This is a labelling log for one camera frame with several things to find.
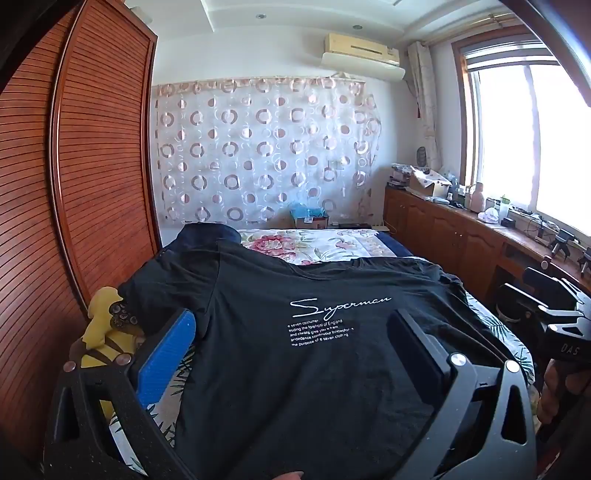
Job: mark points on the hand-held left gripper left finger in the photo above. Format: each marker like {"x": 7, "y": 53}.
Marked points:
{"x": 166, "y": 355}

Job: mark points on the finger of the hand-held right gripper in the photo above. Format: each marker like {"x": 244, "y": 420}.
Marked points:
{"x": 549, "y": 284}
{"x": 521, "y": 304}

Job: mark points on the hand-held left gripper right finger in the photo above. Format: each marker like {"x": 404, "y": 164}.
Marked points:
{"x": 415, "y": 355}

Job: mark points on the black t-shirt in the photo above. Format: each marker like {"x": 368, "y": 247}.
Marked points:
{"x": 277, "y": 378}

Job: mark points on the person's right hand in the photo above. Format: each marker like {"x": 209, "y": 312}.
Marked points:
{"x": 554, "y": 397}

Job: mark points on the small black tripod stand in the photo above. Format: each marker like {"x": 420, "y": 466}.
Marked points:
{"x": 562, "y": 243}
{"x": 585, "y": 264}

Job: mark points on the yellow plush toy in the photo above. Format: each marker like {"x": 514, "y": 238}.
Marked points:
{"x": 99, "y": 323}

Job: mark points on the long wooden cabinet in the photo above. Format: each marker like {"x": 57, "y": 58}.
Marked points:
{"x": 438, "y": 230}

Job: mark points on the white jug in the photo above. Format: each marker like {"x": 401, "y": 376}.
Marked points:
{"x": 478, "y": 197}

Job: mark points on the folded navy cloth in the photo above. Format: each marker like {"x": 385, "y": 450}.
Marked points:
{"x": 207, "y": 235}

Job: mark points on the window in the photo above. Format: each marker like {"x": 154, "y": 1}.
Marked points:
{"x": 554, "y": 138}

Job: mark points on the floral blanket with navy border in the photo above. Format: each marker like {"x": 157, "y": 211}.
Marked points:
{"x": 318, "y": 244}

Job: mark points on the open cardboard box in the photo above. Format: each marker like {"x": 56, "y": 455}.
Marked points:
{"x": 429, "y": 182}

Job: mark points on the blue topped small box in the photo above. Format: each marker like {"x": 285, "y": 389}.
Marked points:
{"x": 307, "y": 216}

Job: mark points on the stack of patterned boxes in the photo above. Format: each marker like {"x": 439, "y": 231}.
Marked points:
{"x": 400, "y": 175}

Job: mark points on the grey oval ornament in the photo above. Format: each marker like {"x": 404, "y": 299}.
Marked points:
{"x": 421, "y": 155}

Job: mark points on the wooden slatted wardrobe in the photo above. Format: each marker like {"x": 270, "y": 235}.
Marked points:
{"x": 92, "y": 161}

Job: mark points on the white window curtain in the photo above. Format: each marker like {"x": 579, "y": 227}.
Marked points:
{"x": 427, "y": 101}

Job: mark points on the sheer circle pattern curtain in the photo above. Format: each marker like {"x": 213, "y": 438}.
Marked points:
{"x": 258, "y": 152}

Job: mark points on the wall air conditioner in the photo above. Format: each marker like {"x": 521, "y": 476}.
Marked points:
{"x": 360, "y": 53}

